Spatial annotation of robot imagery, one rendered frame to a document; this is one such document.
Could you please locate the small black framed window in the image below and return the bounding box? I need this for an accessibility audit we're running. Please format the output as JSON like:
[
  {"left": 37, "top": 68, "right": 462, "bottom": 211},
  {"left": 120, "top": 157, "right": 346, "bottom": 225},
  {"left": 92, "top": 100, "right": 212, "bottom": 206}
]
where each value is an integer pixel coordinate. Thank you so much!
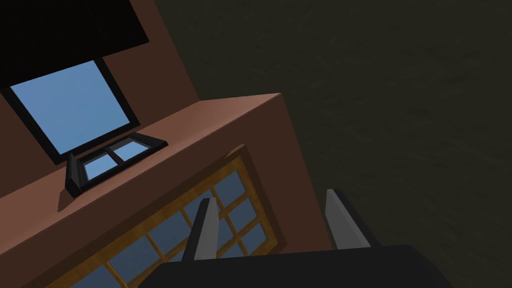
[{"left": 64, "top": 132, "right": 169, "bottom": 199}]

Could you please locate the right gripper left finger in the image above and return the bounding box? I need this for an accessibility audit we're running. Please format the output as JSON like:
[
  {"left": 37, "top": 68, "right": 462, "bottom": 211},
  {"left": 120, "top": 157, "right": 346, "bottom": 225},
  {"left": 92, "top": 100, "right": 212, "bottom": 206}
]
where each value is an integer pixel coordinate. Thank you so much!
[{"left": 181, "top": 196, "right": 221, "bottom": 263}]

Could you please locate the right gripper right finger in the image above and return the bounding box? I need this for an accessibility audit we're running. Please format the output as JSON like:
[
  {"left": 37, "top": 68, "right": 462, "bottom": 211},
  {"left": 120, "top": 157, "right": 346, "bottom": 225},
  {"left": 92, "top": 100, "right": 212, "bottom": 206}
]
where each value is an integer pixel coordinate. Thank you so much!
[{"left": 325, "top": 188, "right": 382, "bottom": 251}]

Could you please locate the wooden framed window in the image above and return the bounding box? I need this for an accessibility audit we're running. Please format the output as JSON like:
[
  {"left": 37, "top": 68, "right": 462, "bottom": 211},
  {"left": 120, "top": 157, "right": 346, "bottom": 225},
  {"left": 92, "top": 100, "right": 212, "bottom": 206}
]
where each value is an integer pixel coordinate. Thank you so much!
[{"left": 21, "top": 143, "right": 288, "bottom": 288}]

